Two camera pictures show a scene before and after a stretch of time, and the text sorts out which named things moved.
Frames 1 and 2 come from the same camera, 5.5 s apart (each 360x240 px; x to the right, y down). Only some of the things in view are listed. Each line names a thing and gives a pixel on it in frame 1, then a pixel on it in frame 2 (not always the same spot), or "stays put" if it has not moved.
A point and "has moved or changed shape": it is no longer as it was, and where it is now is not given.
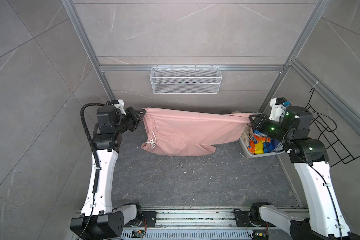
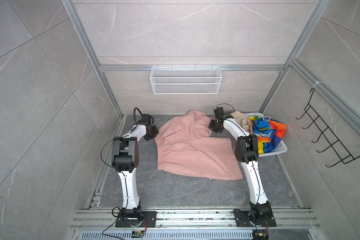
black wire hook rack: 331,141 stays put
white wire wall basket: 186,80 stays put
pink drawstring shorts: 173,132 has moved or changed shape
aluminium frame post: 88,49 stays put
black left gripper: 132,118 to 156,132
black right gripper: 258,125 to 210,126
